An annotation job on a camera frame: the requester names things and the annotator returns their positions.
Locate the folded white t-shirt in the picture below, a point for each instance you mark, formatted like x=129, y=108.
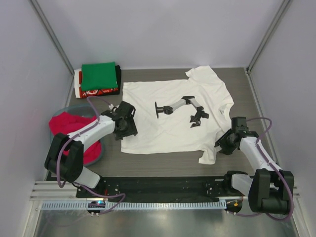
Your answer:
x=76, y=83

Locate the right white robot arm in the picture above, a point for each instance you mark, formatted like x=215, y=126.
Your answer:
x=270, y=190

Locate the right aluminium corner post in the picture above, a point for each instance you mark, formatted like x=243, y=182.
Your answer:
x=276, y=20

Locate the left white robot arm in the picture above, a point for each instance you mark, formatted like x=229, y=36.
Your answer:
x=65, y=156

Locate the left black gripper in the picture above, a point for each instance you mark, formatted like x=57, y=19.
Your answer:
x=131, y=130

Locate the aluminium frame rail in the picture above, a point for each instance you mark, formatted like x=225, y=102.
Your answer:
x=50, y=190

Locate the white printed t-shirt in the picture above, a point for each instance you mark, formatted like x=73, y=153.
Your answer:
x=174, y=132

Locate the folded red printed t-shirt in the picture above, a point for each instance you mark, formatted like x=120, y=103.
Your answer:
x=97, y=92

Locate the slotted grey cable duct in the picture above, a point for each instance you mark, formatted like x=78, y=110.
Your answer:
x=100, y=205

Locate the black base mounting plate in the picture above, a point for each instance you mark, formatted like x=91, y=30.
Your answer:
x=168, y=189

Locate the left aluminium corner post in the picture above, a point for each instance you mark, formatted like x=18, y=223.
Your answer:
x=53, y=37

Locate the aluminium corner post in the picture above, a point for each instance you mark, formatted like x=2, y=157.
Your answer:
x=276, y=20
x=53, y=37

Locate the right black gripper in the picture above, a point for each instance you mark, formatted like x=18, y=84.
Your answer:
x=226, y=149

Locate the pink t-shirt in basket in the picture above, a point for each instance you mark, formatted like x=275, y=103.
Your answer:
x=66, y=123

